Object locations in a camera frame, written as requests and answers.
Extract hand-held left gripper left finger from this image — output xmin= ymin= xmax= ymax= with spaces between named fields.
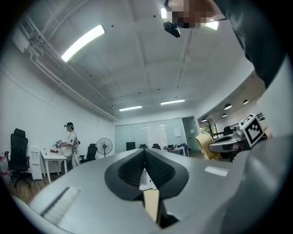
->
xmin=29 ymin=148 xmax=161 ymax=234

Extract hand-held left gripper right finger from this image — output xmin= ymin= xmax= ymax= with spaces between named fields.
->
xmin=145 ymin=148 xmax=241 ymax=234

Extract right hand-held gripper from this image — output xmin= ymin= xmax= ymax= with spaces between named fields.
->
xmin=208 ymin=113 xmax=267 ymax=153

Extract person's right forearm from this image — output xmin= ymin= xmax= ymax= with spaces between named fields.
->
xmin=256 ymin=53 xmax=293 ymax=139

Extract beige curved chair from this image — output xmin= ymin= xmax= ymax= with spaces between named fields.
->
xmin=195 ymin=131 xmax=222 ymax=161

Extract dark coat rack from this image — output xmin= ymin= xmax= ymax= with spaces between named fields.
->
xmin=201 ymin=116 xmax=214 ymax=136

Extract grey door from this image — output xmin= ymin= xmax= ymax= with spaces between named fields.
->
xmin=182 ymin=116 xmax=200 ymax=153

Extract black standing fan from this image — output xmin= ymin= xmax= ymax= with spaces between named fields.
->
xmin=95 ymin=138 xmax=114 ymax=158

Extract white table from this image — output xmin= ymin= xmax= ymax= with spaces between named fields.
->
xmin=40 ymin=149 xmax=69 ymax=185

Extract small white desk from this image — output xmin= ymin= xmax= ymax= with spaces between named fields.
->
xmin=164 ymin=146 xmax=186 ymax=157

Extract white water dispenser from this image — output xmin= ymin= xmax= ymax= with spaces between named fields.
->
xmin=28 ymin=146 xmax=43 ymax=181

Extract frosted glass partition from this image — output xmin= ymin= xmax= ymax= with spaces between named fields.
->
xmin=115 ymin=117 xmax=184 ymax=156

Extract black high-back office chair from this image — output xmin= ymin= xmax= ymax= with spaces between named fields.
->
xmin=4 ymin=128 xmax=32 ymax=188

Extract clear water jug red cap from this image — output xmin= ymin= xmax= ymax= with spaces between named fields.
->
xmin=0 ymin=150 xmax=11 ymax=185

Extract white ceiling pipes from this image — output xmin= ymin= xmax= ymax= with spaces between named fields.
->
xmin=12 ymin=16 xmax=119 ymax=122

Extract person's black t-shirt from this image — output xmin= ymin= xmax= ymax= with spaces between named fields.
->
xmin=212 ymin=0 xmax=293 ymax=90

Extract person's face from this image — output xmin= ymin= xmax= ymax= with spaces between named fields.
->
xmin=164 ymin=0 xmax=220 ymax=29

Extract black head camera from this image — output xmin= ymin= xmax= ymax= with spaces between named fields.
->
xmin=163 ymin=21 xmax=181 ymax=38

